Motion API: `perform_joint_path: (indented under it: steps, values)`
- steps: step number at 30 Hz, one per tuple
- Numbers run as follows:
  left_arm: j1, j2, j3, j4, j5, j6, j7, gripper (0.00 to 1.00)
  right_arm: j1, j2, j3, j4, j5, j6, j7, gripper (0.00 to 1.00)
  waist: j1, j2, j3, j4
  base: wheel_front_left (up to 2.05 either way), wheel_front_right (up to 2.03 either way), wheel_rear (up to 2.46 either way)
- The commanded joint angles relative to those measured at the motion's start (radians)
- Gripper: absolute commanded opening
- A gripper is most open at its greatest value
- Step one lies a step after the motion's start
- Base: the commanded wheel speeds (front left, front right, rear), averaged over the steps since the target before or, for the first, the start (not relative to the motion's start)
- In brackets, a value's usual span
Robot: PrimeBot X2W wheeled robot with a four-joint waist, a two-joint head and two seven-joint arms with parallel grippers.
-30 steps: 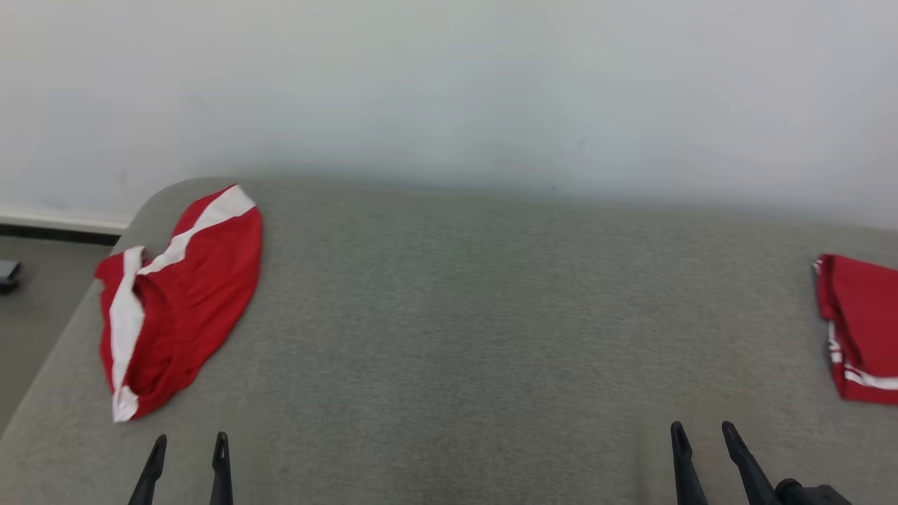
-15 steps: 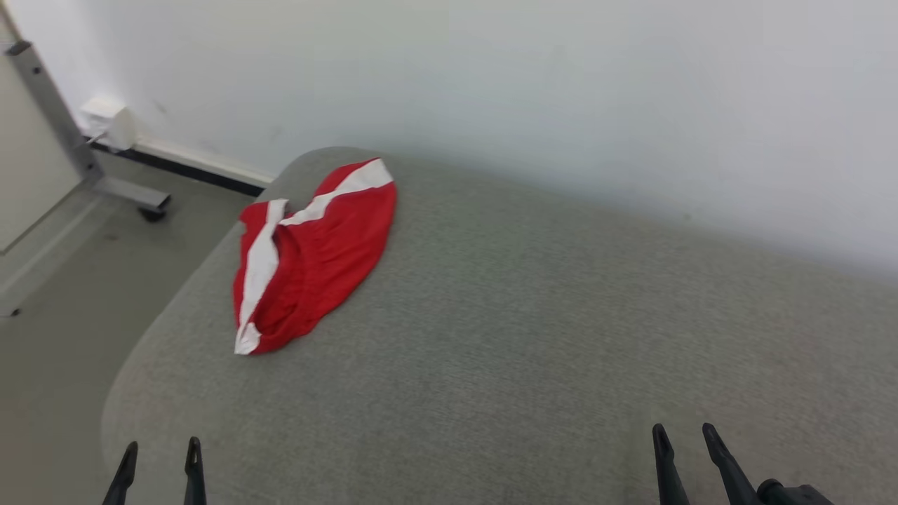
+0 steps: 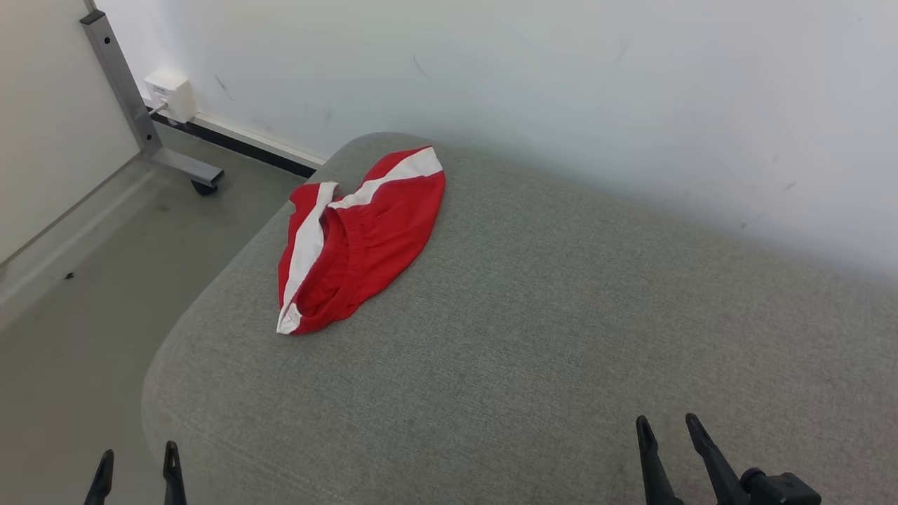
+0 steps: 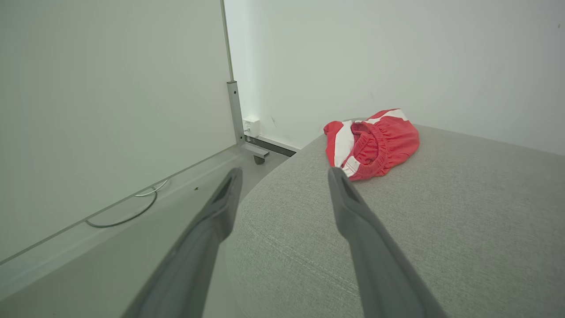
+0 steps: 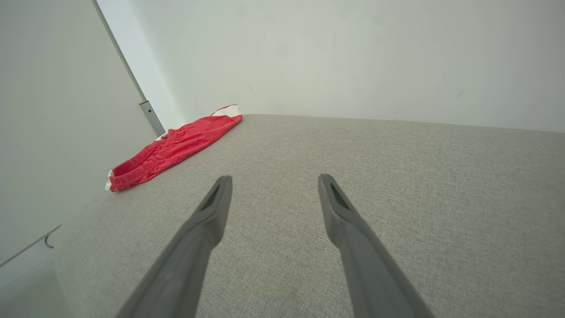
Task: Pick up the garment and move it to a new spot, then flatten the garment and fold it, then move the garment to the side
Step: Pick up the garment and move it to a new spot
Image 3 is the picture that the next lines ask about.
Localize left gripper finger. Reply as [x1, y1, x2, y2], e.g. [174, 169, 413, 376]
[162, 440, 189, 505]
[83, 449, 115, 505]

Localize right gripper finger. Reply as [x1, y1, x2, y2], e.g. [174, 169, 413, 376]
[685, 412, 752, 505]
[634, 415, 685, 505]

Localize red shorts with white stripes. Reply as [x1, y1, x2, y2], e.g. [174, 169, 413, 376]
[276, 145, 447, 335]

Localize white partition panel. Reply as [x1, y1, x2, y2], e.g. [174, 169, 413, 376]
[0, 0, 142, 267]

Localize dark wall baseboard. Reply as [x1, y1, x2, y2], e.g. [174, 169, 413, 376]
[144, 105, 328, 179]

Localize white wall socket box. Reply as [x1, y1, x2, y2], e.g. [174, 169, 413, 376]
[144, 68, 198, 125]

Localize grey metal frame leg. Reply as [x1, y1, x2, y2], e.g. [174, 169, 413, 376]
[79, 10, 226, 189]

